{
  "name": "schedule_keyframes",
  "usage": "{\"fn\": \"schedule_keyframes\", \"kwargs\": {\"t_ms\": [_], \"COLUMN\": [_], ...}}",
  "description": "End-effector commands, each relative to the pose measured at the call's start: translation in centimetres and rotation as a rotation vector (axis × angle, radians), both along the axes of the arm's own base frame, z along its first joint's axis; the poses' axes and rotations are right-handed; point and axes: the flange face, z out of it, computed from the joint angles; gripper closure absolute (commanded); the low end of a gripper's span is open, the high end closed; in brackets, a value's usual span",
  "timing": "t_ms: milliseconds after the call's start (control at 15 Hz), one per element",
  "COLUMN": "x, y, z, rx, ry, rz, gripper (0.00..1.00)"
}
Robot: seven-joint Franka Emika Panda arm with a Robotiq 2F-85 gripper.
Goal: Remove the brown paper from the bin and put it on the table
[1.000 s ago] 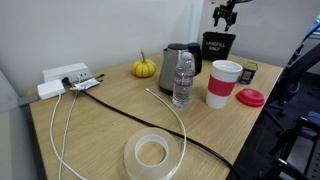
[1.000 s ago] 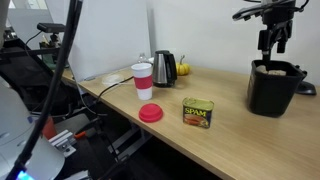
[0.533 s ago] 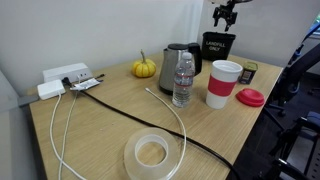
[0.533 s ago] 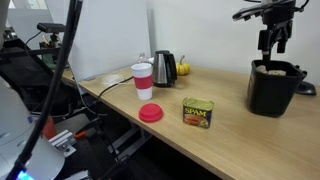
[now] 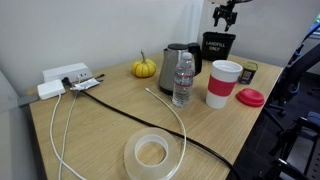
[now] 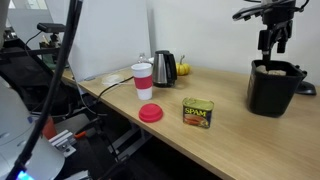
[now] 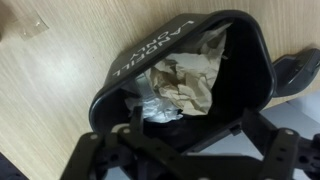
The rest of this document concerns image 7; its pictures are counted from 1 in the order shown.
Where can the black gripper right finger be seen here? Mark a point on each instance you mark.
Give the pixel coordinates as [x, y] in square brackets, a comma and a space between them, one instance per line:
[283, 150]

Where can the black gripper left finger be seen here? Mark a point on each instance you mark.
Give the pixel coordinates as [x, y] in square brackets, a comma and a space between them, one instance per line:
[100, 153]

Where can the brown paper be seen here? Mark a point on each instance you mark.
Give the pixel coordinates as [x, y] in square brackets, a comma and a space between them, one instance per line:
[186, 86]

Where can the black landfill bin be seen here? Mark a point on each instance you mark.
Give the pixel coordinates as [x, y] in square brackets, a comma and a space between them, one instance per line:
[253, 66]

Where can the black stand base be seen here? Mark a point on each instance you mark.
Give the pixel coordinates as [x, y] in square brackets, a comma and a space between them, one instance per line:
[295, 71]

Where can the clear plastic scrap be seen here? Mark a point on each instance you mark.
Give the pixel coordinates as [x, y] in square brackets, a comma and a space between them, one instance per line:
[31, 25]

